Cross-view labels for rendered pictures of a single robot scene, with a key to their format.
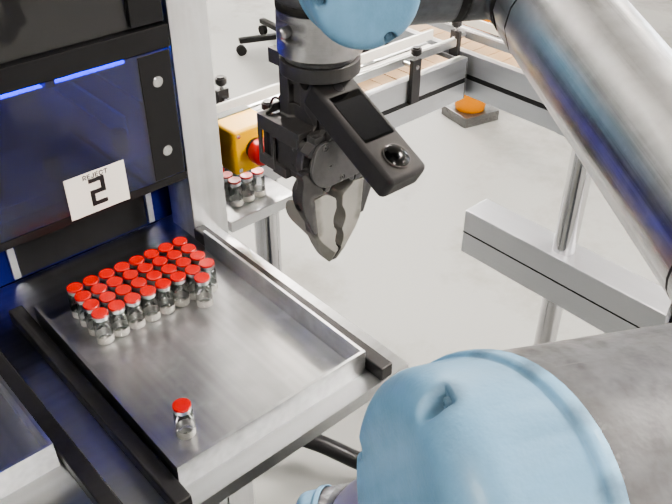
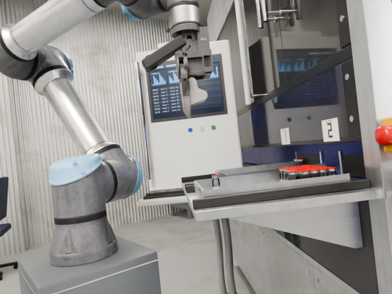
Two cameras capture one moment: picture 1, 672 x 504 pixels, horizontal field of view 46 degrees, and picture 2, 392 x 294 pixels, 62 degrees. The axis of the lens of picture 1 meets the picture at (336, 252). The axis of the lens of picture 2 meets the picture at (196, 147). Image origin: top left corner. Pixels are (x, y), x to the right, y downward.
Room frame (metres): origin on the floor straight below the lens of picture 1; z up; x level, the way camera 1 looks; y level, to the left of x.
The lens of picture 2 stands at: (1.12, -0.61, 1.01)
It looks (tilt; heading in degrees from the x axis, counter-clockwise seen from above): 0 degrees down; 127
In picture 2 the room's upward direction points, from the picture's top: 6 degrees counter-clockwise
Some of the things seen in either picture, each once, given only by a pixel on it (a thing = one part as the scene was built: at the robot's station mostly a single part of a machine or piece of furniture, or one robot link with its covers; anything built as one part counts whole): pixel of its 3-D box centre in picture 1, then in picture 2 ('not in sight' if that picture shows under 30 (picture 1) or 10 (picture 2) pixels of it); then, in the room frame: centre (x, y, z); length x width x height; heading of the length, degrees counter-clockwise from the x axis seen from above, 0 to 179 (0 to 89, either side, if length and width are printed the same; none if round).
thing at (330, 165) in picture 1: (315, 115); (191, 54); (0.66, 0.02, 1.24); 0.09 x 0.08 x 0.12; 42
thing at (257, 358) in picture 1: (195, 338); (261, 184); (0.73, 0.17, 0.90); 0.34 x 0.26 x 0.04; 41
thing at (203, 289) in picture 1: (203, 290); (293, 180); (0.82, 0.18, 0.90); 0.02 x 0.02 x 0.05
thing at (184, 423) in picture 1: (184, 419); (216, 183); (0.59, 0.17, 0.90); 0.02 x 0.02 x 0.04
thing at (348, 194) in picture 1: (331, 208); (195, 97); (0.67, 0.00, 1.13); 0.06 x 0.03 x 0.09; 42
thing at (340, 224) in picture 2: not in sight; (289, 227); (0.81, 0.14, 0.80); 0.34 x 0.03 x 0.13; 42
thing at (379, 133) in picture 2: (259, 150); (388, 135); (1.04, 0.11, 0.99); 0.04 x 0.04 x 0.04; 42
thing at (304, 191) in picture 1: (315, 190); not in sight; (0.63, 0.02, 1.17); 0.05 x 0.02 x 0.09; 132
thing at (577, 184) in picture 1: (557, 282); not in sight; (1.41, -0.50, 0.46); 0.09 x 0.09 x 0.77; 42
